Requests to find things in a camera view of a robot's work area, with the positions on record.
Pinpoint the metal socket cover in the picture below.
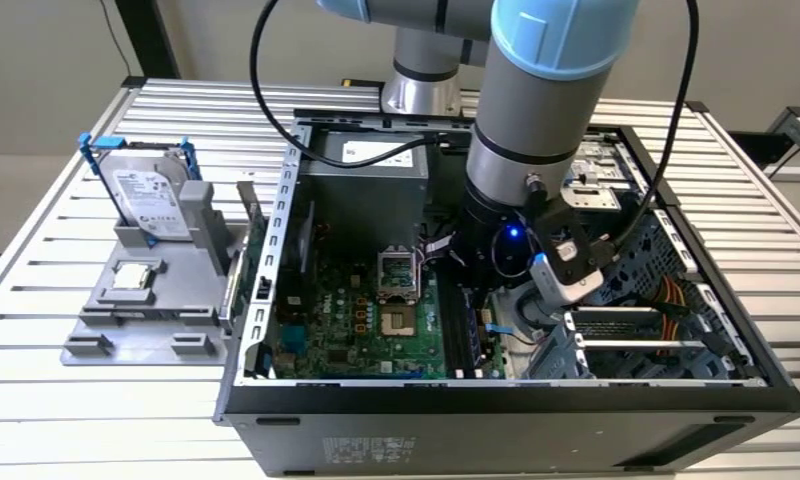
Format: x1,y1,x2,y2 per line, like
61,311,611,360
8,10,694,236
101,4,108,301
376,244,422,305

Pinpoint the silver drive bay cage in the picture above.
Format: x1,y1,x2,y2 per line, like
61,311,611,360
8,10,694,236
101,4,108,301
563,134,642,211

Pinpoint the grey power supply unit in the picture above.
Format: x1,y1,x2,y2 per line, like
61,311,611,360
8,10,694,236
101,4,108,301
298,130,467,256

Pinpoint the CPU socket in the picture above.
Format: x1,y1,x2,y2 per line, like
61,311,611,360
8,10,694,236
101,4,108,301
379,305,422,340

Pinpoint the silver disk bay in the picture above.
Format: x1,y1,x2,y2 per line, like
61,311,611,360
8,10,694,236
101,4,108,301
526,307,739,379

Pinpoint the green motherboard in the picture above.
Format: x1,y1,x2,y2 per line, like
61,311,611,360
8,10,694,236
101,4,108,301
269,252,508,381

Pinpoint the blue expansion slot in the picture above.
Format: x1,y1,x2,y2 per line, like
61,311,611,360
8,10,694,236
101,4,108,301
279,324,310,354

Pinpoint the green graphics card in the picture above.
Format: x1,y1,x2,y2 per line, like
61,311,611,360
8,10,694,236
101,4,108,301
217,179,272,337

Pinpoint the black open PC case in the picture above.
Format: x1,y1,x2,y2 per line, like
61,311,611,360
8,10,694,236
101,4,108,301
211,107,800,476

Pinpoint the grey parts rack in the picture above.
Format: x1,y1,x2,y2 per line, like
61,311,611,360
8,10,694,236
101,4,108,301
59,179,252,369

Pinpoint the hard disk in blue carrier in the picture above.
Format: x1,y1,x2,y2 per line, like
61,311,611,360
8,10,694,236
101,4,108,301
76,132,205,250

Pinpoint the silver CPU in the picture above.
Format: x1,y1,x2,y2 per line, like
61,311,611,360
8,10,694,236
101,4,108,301
109,264,156,292

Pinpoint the black looped wire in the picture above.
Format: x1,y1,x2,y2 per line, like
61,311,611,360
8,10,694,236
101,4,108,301
515,292,570,344

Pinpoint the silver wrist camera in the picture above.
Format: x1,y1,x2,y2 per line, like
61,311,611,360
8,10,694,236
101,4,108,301
528,204,607,305

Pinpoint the orange yellow wire bundle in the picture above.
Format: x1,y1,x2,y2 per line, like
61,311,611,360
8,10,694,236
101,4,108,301
652,277,692,346

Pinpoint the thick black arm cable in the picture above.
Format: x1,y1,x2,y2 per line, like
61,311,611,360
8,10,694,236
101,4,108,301
249,0,472,169

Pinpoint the thin black camera cable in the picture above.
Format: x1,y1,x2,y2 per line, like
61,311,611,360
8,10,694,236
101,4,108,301
610,0,703,251

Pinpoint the black frame post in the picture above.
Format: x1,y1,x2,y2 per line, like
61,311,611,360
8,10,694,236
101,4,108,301
116,0,181,81

